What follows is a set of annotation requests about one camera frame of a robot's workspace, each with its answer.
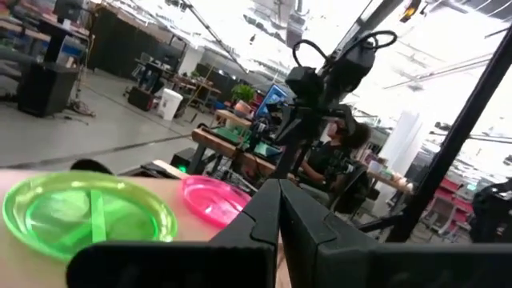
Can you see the black frame foot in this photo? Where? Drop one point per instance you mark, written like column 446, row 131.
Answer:
column 91, row 166

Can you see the dark room partition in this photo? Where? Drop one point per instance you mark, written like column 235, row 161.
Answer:
column 120, row 44

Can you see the potted green plant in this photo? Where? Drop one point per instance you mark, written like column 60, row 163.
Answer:
column 243, row 95

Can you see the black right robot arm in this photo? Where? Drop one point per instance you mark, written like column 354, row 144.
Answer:
column 308, row 86

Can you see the white bin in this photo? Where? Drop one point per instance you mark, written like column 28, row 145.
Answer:
column 170, row 105

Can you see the black office chair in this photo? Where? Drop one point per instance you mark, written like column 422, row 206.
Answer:
column 354, row 192

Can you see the black cabinet box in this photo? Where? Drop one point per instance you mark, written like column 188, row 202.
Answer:
column 44, row 90

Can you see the black equipment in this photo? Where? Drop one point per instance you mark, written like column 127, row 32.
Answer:
column 494, row 212

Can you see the red cart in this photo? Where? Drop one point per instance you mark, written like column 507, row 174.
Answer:
column 448, row 204

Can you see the black box with green light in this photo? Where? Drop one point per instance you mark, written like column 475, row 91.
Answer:
column 182, row 159

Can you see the green transparent plastic plate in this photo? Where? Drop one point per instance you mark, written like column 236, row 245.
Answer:
column 60, row 216

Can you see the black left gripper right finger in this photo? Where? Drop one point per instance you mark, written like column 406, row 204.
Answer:
column 344, row 264

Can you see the pink transparent plastic plate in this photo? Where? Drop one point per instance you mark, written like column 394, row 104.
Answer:
column 212, row 200

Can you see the person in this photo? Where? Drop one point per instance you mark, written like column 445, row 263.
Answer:
column 324, row 160

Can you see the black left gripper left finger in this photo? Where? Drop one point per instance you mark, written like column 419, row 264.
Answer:
column 240, row 260

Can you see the blue lit monitor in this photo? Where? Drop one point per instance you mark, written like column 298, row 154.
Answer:
column 273, row 98

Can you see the wooden work table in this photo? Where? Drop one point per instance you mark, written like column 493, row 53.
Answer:
column 224, row 146

